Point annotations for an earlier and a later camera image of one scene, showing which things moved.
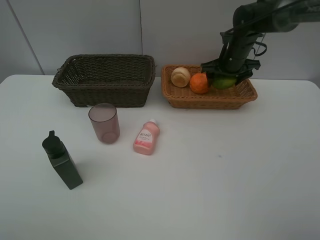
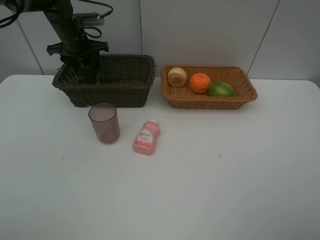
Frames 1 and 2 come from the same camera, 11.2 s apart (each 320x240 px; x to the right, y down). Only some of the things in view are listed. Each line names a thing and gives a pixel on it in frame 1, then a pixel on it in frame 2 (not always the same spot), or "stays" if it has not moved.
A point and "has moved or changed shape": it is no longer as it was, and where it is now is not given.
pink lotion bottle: [147, 137] stays
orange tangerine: [199, 83] stays
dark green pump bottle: [62, 159] to [89, 67]
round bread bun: [180, 77] has moved or changed shape
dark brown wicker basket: [122, 80] stays
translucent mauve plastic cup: [105, 122] stays
